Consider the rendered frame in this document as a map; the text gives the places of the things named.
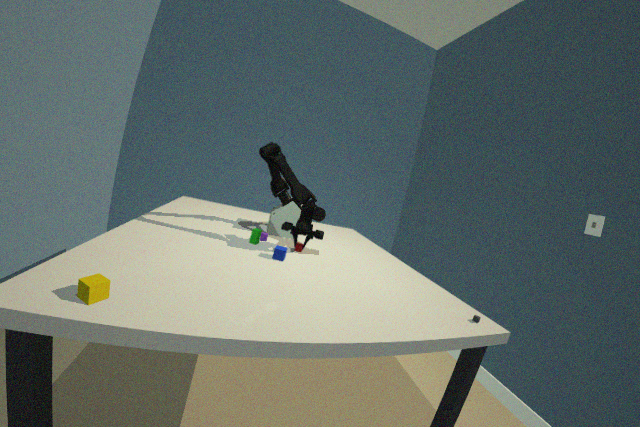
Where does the yellow cube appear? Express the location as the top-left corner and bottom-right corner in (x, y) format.
(77, 273), (111, 306)

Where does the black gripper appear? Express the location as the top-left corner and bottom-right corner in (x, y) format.
(281, 214), (324, 250)

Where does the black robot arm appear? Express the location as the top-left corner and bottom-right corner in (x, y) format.
(259, 142), (326, 236)

